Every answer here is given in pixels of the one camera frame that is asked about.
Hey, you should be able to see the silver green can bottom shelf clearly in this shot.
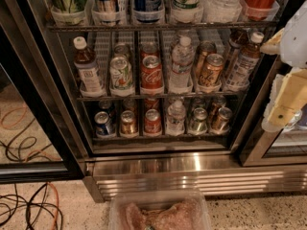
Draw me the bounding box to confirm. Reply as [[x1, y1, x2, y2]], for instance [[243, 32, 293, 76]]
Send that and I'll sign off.
[[188, 107, 207, 134]]

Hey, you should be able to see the tea bottle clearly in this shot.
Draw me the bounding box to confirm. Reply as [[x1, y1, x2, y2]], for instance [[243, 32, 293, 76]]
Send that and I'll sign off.
[[225, 32, 264, 86], [224, 29, 248, 77]]

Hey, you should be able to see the red can bottom shelf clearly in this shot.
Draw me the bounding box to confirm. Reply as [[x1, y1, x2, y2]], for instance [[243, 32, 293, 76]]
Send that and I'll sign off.
[[144, 109, 161, 134]]

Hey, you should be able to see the tea bottle right front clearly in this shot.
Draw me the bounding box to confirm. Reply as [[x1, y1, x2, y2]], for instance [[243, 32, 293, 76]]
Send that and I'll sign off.
[[225, 32, 264, 86]]

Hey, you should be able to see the blue can bottom shelf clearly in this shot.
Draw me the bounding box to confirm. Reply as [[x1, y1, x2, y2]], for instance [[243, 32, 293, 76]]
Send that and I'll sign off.
[[94, 111, 115, 137]]

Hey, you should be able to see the water bottle top shelf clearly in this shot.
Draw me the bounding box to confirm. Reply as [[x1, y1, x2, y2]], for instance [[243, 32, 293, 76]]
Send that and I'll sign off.
[[204, 0, 242, 23]]

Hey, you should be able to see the gold can bottom shelf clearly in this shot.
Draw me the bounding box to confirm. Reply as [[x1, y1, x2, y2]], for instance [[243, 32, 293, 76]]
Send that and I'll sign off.
[[121, 110, 138, 134]]

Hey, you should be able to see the white green soda can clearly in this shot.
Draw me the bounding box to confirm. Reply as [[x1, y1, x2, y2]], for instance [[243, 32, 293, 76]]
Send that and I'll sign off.
[[109, 56, 132, 90]]

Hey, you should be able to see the black floor cable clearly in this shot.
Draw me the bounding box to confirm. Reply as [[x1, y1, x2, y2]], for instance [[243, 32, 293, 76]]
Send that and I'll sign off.
[[0, 182, 64, 230]]

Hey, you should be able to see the water bottle middle shelf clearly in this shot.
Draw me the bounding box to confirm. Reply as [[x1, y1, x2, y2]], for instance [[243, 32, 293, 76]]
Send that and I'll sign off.
[[169, 36, 195, 88]]

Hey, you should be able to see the stainless steel fridge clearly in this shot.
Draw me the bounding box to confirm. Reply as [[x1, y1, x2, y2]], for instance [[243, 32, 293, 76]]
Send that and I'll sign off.
[[6, 0, 306, 202]]

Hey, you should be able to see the tea bottle right rear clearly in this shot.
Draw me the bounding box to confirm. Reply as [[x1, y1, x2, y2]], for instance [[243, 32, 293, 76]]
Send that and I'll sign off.
[[224, 29, 248, 77]]

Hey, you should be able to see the orange can shelf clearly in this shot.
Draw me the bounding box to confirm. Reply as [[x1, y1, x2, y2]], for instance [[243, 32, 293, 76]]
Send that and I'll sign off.
[[198, 54, 224, 86], [195, 40, 217, 77]]

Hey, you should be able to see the tea bottle left middle shelf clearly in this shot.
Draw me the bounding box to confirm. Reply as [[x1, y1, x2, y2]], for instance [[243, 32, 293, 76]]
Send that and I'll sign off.
[[73, 36, 103, 92]]

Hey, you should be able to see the gold can bottom right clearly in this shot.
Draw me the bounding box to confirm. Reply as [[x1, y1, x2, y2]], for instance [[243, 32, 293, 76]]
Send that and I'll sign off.
[[210, 107, 232, 134]]

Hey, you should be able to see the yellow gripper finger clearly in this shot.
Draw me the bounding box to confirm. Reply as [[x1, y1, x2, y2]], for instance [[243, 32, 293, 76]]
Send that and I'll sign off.
[[260, 29, 284, 55], [268, 68, 307, 127]]

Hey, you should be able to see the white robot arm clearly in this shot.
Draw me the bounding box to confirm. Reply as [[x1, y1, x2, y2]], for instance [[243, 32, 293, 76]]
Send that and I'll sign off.
[[260, 1, 307, 132]]

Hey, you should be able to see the water bottle shelf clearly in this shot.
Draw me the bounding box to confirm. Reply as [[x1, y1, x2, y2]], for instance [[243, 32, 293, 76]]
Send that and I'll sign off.
[[166, 100, 186, 136], [169, 36, 195, 88], [204, 0, 242, 23]]

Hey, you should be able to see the orange floor cable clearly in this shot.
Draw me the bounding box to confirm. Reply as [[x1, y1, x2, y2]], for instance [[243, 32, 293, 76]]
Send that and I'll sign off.
[[46, 181, 60, 230]]

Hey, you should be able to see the glass fridge door left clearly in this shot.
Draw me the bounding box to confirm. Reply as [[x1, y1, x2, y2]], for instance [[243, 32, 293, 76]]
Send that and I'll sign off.
[[0, 0, 83, 184]]

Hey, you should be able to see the clear plastic bin with cloth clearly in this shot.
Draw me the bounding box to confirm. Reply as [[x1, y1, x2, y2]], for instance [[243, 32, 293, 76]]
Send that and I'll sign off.
[[108, 189, 212, 230]]

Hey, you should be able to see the water bottle bottom shelf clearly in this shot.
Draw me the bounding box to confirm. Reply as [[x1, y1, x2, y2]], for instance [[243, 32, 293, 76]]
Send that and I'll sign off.
[[166, 100, 186, 136]]

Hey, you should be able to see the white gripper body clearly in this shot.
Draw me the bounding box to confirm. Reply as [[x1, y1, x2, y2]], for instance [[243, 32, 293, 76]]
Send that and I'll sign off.
[[261, 74, 302, 132]]

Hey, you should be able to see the red cola can middle shelf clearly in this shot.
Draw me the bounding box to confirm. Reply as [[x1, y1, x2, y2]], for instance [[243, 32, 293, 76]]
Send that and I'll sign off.
[[141, 56, 162, 89]]

